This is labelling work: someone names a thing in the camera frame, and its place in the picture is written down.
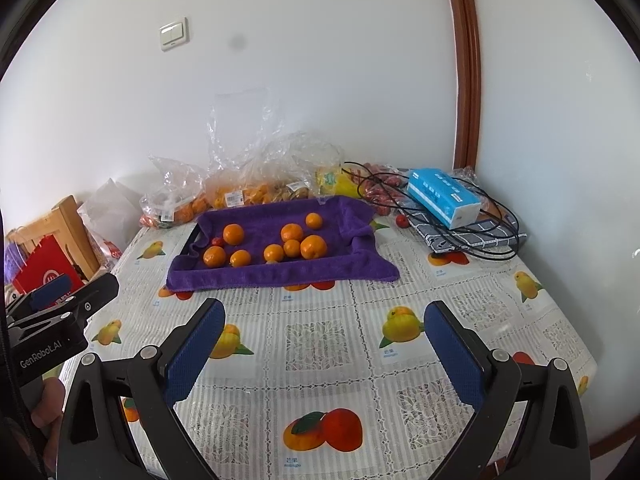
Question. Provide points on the red and white plastic bag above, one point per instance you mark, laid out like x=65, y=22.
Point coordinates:
x=111, y=247

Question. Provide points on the red paper bag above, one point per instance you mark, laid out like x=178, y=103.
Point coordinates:
x=47, y=267

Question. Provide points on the orange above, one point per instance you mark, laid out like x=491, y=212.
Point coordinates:
x=292, y=231
x=273, y=252
x=233, y=234
x=214, y=257
x=292, y=248
x=240, y=258
x=314, y=220
x=313, y=247

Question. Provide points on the clear bag of tangerines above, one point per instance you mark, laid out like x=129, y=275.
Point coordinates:
x=172, y=195

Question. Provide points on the blue tissue box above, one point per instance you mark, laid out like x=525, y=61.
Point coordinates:
x=440, y=197

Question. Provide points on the clear bag of brown longans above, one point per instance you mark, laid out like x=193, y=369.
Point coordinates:
x=295, y=190

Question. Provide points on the wooden chair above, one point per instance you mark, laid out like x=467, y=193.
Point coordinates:
x=75, y=225

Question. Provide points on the clear bag of oranges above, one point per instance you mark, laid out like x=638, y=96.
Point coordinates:
x=240, y=185

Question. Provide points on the purple bag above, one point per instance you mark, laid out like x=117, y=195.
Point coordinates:
x=14, y=260

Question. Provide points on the person's left hand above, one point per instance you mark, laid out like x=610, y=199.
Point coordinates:
x=47, y=410

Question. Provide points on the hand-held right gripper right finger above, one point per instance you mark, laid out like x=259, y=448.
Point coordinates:
x=452, y=355

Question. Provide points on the purple towel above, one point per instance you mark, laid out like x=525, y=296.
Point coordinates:
x=285, y=272

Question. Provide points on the brown wooden door frame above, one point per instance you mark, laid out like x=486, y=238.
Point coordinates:
x=465, y=85

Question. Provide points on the printed lace tablecloth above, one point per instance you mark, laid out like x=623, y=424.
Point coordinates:
x=320, y=350

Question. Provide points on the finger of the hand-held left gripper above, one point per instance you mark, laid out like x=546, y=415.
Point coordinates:
x=50, y=287
x=95, y=297

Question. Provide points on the small red cherry tomato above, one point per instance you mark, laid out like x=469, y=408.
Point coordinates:
x=400, y=220

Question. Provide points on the white light switch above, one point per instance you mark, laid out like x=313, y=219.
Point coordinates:
x=174, y=34

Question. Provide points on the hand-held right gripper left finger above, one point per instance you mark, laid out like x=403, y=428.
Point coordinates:
x=197, y=350

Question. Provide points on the checked grey pouch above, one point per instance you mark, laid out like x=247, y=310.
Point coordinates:
x=465, y=240

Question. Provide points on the black tray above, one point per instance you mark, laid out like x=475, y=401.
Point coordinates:
x=192, y=240

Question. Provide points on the clear bag of red jujubes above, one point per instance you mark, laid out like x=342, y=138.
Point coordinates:
x=382, y=190

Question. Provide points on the clear bag of yellow pears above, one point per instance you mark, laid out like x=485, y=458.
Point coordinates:
x=337, y=180

